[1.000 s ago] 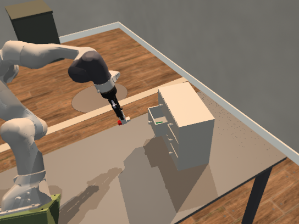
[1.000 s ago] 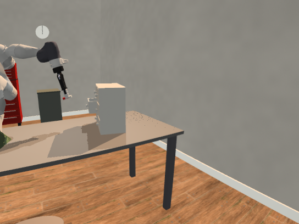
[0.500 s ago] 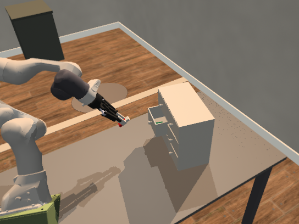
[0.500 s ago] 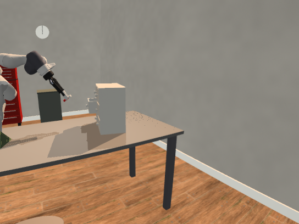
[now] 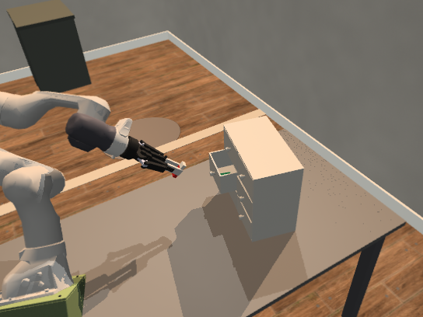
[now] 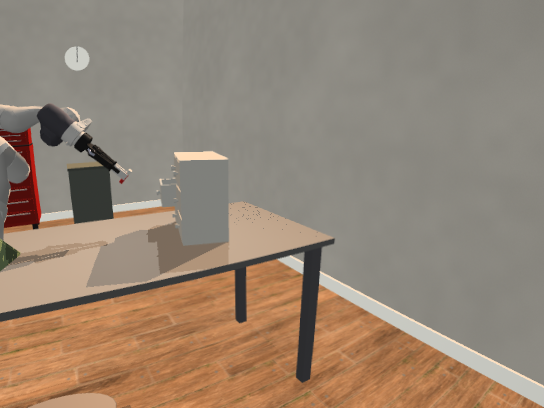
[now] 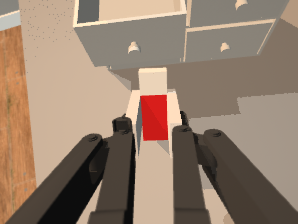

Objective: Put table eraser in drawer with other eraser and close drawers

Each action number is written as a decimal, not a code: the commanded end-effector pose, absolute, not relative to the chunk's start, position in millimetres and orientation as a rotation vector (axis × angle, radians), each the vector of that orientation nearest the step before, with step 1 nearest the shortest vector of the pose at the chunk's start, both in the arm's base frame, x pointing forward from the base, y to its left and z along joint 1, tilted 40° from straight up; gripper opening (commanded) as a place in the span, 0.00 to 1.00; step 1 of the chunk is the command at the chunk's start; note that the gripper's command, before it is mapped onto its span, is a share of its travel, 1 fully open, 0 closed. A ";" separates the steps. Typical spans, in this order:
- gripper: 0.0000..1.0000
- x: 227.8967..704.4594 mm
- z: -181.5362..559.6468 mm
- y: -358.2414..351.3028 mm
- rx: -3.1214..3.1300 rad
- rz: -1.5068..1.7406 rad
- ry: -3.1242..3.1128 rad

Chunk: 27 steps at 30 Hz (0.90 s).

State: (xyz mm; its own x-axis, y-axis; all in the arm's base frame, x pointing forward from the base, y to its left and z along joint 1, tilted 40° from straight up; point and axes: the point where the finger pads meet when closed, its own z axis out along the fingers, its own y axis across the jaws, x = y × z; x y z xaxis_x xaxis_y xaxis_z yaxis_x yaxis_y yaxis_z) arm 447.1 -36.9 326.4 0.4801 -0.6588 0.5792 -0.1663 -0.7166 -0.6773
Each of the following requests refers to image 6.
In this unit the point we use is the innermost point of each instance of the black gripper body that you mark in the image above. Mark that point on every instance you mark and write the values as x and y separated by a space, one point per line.
83 143

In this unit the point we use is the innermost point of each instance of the white chest of drawers with wooden top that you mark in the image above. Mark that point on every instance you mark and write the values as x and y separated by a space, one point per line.
204 198

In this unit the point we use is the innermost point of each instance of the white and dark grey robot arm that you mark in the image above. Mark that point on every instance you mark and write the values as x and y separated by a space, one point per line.
56 124

